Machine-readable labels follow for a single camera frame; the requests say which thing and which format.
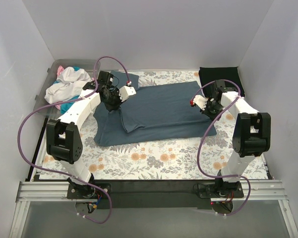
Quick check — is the blue grey t shirt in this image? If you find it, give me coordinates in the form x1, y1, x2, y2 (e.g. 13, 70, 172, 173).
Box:
94, 71, 211, 146

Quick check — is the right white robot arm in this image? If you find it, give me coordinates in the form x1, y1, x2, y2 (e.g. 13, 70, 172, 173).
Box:
190, 79, 271, 198

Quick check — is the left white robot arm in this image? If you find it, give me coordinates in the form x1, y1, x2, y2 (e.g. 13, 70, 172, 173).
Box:
46, 71, 121, 198

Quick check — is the folded black t shirt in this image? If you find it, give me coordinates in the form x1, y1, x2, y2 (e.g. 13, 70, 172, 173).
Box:
198, 67, 245, 97

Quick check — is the white t shirt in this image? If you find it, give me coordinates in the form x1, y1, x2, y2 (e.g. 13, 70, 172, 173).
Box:
45, 67, 92, 104

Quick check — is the floral table mat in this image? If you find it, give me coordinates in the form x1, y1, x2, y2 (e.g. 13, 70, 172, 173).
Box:
37, 71, 268, 179

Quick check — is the clear plastic bin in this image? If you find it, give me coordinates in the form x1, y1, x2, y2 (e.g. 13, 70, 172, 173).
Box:
33, 58, 102, 117

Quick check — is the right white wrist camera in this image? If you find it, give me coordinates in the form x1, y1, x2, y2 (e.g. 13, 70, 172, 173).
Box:
190, 95, 208, 110

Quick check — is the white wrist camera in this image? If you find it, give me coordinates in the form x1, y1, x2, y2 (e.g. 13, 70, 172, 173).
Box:
190, 95, 208, 110
119, 86, 136, 102

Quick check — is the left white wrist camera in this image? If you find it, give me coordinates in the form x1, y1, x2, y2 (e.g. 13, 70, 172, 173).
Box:
119, 86, 136, 102

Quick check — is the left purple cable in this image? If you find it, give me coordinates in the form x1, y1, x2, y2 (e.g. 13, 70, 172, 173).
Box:
18, 56, 132, 223

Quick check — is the purple cable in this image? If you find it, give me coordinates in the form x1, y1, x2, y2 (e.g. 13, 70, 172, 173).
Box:
192, 79, 251, 217
18, 56, 132, 223

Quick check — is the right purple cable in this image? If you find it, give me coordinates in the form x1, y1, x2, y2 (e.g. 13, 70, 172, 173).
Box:
192, 79, 251, 217

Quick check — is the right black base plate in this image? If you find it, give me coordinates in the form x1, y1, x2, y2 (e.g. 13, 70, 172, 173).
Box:
192, 182, 244, 198

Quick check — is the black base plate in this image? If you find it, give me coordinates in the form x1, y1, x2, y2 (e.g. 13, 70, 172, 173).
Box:
66, 183, 106, 199
192, 182, 244, 198

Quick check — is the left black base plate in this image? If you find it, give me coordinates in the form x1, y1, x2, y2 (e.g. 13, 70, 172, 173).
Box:
66, 183, 106, 199

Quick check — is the aluminium frame rail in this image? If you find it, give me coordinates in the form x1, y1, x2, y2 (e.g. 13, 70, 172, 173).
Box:
9, 179, 298, 238

